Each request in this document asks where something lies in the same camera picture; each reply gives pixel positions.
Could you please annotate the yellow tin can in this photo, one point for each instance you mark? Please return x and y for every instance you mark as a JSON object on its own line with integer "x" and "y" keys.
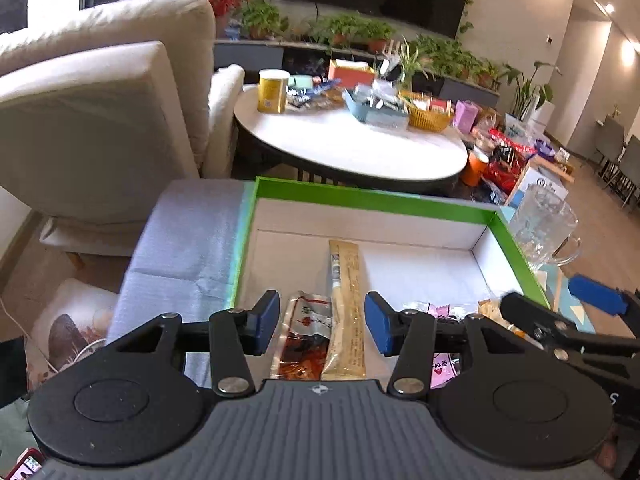
{"x": 272, "y": 88}

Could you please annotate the clear glass beer mug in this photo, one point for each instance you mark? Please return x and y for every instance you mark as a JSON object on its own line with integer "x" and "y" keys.
{"x": 544, "y": 227}

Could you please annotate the red silver meat snack packet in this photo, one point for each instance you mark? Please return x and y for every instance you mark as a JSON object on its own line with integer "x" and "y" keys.
{"x": 303, "y": 341}

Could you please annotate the light blue table mat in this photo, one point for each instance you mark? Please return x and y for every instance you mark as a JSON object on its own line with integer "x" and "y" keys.
{"x": 554, "y": 283}

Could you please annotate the long beige snack stick packet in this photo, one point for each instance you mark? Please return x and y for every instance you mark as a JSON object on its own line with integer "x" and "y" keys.
{"x": 345, "y": 359}

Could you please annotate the red snack bag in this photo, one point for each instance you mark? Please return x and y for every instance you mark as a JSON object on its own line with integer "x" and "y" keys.
{"x": 506, "y": 162}

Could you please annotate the pink small box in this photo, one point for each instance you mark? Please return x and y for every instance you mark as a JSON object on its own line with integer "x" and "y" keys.
{"x": 464, "y": 116}

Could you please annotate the orange cup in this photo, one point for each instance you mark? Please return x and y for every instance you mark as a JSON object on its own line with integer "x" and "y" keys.
{"x": 477, "y": 163}

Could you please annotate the green white cardboard box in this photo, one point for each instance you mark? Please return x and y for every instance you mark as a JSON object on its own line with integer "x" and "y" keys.
{"x": 413, "y": 250}

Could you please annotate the grey dining chair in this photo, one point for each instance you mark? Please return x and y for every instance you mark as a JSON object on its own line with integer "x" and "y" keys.
{"x": 610, "y": 144}

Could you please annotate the blue plastic basket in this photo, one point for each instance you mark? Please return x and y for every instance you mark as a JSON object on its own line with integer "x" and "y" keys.
{"x": 374, "y": 111}

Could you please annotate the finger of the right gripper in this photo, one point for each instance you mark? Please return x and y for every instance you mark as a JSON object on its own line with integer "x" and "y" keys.
{"x": 557, "y": 335}
{"x": 604, "y": 298}

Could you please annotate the cream fabric sofa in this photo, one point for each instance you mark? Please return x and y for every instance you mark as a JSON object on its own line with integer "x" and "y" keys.
{"x": 101, "y": 112}

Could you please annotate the orange tissue box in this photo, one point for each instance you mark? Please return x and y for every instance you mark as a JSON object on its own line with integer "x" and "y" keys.
{"x": 349, "y": 73}

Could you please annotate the round white coffee table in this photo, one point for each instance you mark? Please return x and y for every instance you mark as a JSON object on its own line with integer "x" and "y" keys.
{"x": 334, "y": 143}

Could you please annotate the tall green floor plant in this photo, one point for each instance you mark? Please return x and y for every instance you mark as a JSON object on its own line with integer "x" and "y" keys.
{"x": 528, "y": 94}

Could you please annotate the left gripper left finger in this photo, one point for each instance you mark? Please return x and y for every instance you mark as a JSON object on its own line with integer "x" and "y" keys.
{"x": 232, "y": 336}

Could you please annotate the yellow woven basket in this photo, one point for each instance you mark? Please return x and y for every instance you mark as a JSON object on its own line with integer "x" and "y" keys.
{"x": 427, "y": 113}

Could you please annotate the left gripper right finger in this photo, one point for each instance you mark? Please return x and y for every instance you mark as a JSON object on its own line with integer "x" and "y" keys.
{"x": 410, "y": 336}

